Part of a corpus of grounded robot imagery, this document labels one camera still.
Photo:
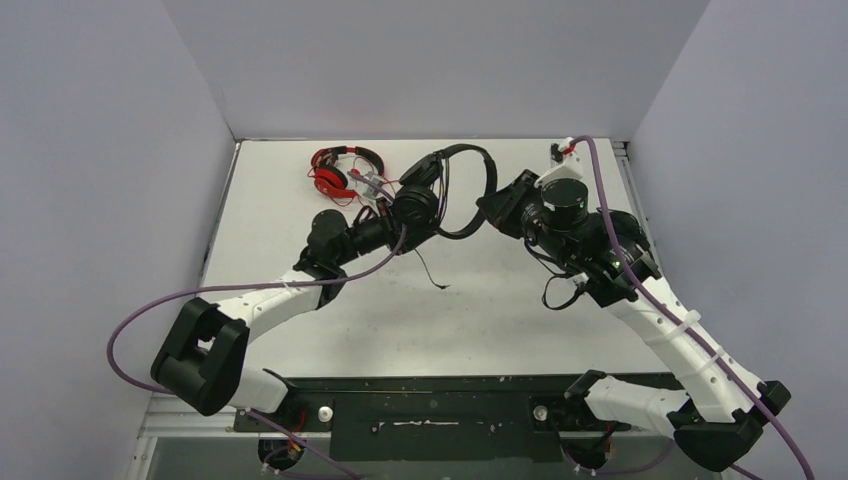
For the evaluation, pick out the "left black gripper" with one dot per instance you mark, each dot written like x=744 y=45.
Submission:
x=415 y=234

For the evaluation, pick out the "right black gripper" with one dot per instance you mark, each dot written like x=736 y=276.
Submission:
x=506 y=201

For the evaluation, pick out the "small black headphones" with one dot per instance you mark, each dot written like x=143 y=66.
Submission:
x=429 y=184

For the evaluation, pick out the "large black blue headphones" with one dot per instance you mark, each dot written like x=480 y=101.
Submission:
x=628 y=231

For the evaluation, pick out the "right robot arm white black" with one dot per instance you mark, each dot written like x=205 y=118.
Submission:
x=719 y=410

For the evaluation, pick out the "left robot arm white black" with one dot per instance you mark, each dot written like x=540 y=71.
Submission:
x=202 y=359

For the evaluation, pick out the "red headphones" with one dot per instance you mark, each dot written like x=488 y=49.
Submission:
x=329 y=180

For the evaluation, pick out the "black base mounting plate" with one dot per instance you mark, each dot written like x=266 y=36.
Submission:
x=437 y=418

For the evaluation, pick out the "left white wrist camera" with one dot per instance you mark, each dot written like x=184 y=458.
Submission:
x=370 y=186

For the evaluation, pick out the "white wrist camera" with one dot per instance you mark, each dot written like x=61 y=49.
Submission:
x=565 y=163
x=370 y=186

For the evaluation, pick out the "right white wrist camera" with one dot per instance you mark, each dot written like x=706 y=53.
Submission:
x=565 y=163

